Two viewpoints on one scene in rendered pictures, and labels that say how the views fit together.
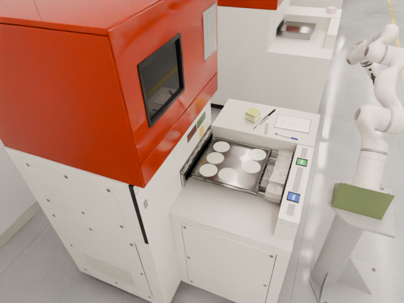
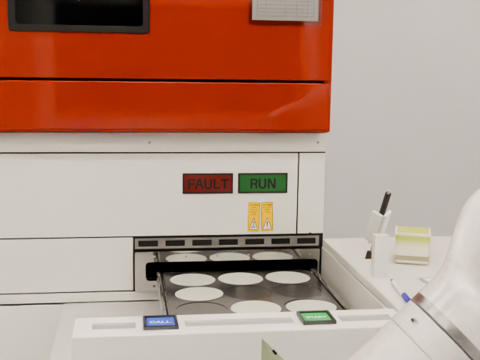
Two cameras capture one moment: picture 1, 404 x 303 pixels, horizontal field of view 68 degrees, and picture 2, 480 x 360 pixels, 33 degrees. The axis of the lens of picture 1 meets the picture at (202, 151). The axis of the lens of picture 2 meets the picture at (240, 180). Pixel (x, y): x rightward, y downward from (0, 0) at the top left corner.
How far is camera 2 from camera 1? 1.72 m
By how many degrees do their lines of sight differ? 60
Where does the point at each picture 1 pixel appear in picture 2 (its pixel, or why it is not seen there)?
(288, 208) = (116, 326)
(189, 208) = (88, 314)
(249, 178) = (208, 311)
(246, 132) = (348, 262)
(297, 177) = (246, 323)
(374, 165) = (381, 337)
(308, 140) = not seen: hidden behind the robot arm
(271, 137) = (369, 283)
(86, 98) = not seen: outside the picture
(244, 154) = (291, 297)
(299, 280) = not seen: outside the picture
